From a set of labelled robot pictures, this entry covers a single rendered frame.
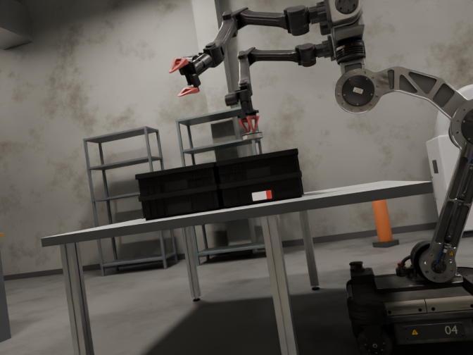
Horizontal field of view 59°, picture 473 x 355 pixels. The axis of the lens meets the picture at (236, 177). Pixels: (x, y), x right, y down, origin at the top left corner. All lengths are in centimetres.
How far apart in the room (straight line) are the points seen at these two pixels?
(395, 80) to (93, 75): 530
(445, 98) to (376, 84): 29
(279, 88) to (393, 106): 145
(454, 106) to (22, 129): 633
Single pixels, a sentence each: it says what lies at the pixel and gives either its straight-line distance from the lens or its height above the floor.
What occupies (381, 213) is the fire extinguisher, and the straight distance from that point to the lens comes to 464.
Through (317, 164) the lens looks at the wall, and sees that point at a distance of 552.
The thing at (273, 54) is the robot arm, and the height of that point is 150.
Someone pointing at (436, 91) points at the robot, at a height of 106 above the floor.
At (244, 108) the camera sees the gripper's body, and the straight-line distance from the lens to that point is 207.
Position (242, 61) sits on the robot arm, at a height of 149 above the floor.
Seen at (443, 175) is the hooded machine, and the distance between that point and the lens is 471.
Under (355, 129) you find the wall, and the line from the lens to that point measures 555.
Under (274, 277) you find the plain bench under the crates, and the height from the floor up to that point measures 42.
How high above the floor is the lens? 75
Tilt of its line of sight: 2 degrees up
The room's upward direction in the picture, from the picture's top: 9 degrees counter-clockwise
